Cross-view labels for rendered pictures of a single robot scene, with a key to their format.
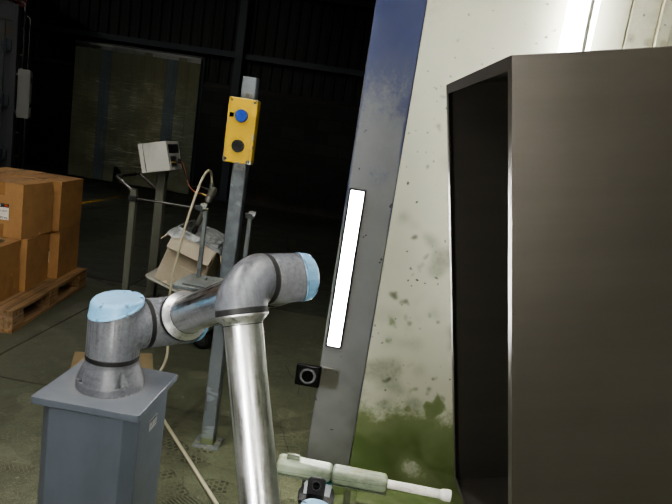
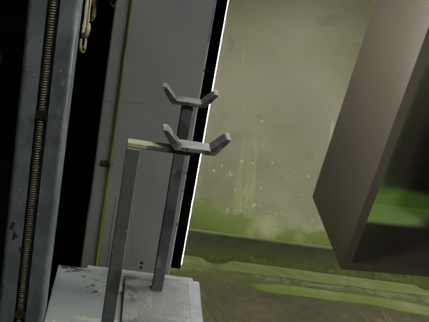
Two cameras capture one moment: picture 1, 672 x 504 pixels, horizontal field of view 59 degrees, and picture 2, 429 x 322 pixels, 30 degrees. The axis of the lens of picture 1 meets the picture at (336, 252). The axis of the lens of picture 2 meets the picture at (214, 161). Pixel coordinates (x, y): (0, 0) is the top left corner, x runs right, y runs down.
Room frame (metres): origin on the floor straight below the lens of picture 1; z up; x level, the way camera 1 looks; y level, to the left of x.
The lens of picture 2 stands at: (2.47, 1.43, 1.38)
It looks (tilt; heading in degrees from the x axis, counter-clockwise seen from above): 19 degrees down; 259
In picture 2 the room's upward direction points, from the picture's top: 10 degrees clockwise
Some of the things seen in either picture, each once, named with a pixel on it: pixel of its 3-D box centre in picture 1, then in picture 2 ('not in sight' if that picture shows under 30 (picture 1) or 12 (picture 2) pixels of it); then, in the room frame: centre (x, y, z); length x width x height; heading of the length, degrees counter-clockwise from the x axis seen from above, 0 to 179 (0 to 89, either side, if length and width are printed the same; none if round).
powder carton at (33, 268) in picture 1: (16, 257); not in sight; (3.98, 2.19, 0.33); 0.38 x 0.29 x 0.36; 6
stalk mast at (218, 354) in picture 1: (228, 270); (24, 294); (2.51, 0.45, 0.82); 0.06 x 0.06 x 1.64; 87
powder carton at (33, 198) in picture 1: (17, 206); not in sight; (3.96, 2.19, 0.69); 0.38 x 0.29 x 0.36; 179
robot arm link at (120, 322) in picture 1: (118, 323); not in sight; (1.64, 0.59, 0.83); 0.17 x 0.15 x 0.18; 133
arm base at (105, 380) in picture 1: (111, 368); not in sight; (1.64, 0.60, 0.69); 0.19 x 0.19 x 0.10
